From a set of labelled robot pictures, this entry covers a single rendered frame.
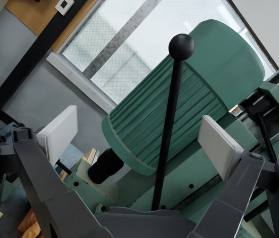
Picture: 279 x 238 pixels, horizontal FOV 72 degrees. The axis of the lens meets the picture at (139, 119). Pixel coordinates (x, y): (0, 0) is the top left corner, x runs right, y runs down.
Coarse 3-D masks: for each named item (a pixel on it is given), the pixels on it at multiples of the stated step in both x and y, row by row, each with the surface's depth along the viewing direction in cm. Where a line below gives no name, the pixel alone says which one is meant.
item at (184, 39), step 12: (180, 36) 24; (168, 48) 26; (180, 48) 24; (192, 48) 24; (180, 60) 26; (180, 72) 26; (168, 108) 28; (168, 120) 29; (168, 132) 29; (168, 144) 30; (156, 180) 33; (156, 192) 33; (156, 204) 34
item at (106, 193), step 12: (72, 168) 52; (84, 168) 49; (72, 180) 46; (84, 180) 46; (108, 180) 53; (84, 192) 47; (96, 192) 47; (108, 192) 49; (96, 204) 48; (108, 204) 48
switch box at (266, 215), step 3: (267, 210) 40; (261, 213) 40; (264, 213) 40; (267, 213) 39; (270, 213) 39; (261, 216) 40; (264, 216) 39; (267, 216) 39; (270, 216) 38; (264, 219) 39; (267, 219) 38; (270, 219) 38; (267, 222) 38; (270, 222) 38; (270, 225) 37; (270, 228) 37; (273, 228) 37; (273, 231) 36
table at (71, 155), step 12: (60, 156) 71; (72, 156) 76; (84, 156) 82; (24, 192) 51; (0, 204) 45; (12, 204) 47; (24, 204) 49; (12, 216) 45; (24, 216) 47; (0, 228) 41; (12, 228) 43
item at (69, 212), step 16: (16, 128) 12; (32, 128) 12; (16, 144) 12; (32, 144) 12; (32, 160) 11; (48, 160) 11; (32, 176) 9; (48, 176) 9; (32, 192) 9; (48, 192) 8; (64, 192) 9; (32, 208) 10; (48, 208) 7; (64, 208) 7; (80, 208) 7; (48, 224) 8; (64, 224) 6; (80, 224) 7; (96, 224) 7
